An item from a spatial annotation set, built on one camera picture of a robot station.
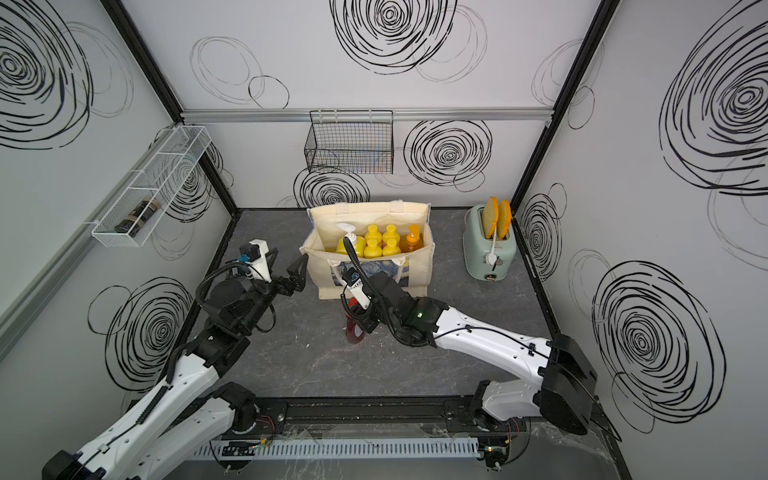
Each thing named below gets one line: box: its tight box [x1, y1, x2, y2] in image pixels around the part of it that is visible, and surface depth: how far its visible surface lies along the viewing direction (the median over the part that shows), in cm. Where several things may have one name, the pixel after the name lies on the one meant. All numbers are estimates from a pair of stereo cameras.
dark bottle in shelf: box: [114, 196, 161, 238], surface depth 69 cm
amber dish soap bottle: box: [406, 224, 421, 250], surface depth 85 cm
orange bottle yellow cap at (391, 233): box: [382, 224, 401, 243], surface depth 86 cm
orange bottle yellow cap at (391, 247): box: [382, 237, 401, 256], surface depth 83 cm
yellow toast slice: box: [482, 196, 499, 240], surface depth 93 cm
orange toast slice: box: [498, 199, 512, 240], surface depth 91 cm
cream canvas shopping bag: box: [299, 202, 436, 300], surface depth 86 cm
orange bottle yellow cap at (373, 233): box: [365, 224, 383, 243], surface depth 86 cm
